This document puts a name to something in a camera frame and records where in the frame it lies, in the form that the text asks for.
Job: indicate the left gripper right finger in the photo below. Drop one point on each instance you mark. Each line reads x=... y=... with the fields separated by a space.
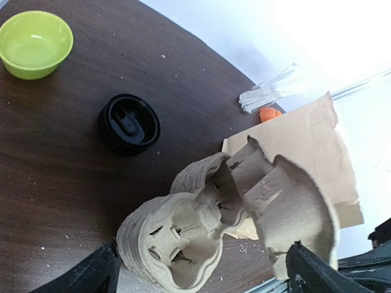
x=308 y=273

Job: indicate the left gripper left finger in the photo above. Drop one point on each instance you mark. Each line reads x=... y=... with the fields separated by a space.
x=99 y=272

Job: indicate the single brown pulp cup carrier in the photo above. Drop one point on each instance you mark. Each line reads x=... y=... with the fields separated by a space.
x=286 y=206

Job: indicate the brown pulp cup carrier stack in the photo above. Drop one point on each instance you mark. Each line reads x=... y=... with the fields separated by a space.
x=174 y=242

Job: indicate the brown paper takeout bag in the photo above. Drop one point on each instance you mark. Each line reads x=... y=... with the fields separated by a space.
x=309 y=137

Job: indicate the orange small bowl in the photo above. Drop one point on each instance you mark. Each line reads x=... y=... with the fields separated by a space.
x=268 y=113

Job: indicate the glass jar of straws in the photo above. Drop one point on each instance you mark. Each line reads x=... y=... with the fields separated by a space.
x=290 y=82

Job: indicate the green small bowl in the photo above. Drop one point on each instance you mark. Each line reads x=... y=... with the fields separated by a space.
x=34 y=43

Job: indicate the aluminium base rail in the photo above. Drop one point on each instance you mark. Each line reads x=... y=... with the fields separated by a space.
x=354 y=275

